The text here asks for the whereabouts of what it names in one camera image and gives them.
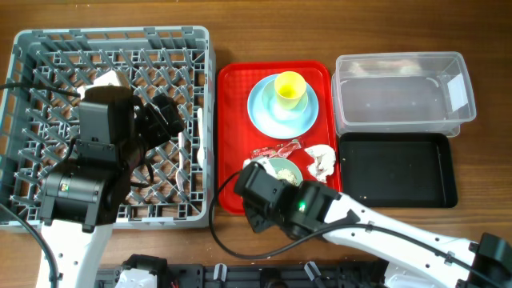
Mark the red plastic tray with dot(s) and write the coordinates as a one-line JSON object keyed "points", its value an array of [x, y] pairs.
{"points": [[237, 137]]}

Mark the green bowl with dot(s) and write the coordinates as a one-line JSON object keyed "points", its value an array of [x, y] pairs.
{"points": [[283, 163]]}

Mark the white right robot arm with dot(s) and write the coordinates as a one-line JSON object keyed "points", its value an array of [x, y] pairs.
{"points": [[415, 257]]}

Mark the black tray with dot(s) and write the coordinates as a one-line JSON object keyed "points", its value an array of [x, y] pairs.
{"points": [[407, 170]]}

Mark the clear plastic bin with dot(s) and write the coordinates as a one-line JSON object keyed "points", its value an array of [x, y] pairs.
{"points": [[402, 92]]}

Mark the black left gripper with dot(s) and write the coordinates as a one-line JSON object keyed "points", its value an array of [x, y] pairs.
{"points": [[160, 132]]}

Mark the white plastic spoon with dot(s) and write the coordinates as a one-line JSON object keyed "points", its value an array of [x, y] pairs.
{"points": [[201, 153]]}

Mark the light blue plate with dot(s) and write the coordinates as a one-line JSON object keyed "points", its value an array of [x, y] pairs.
{"points": [[276, 129]]}

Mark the red candy wrapper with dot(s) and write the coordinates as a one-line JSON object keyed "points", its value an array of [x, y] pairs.
{"points": [[282, 150]]}

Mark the yellow plastic cup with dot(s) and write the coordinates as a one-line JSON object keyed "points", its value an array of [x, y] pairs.
{"points": [[289, 87]]}

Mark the light blue bowl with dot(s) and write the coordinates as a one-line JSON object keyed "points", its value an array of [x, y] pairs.
{"points": [[271, 105]]}

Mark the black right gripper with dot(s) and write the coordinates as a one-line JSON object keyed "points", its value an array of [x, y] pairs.
{"points": [[258, 219]]}

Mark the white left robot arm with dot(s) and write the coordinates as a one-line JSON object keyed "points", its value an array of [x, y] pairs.
{"points": [[81, 195]]}

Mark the white napkin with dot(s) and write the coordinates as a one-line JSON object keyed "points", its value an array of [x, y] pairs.
{"points": [[324, 158]]}

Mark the grey dishwasher rack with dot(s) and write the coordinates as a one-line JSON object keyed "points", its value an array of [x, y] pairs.
{"points": [[39, 116]]}

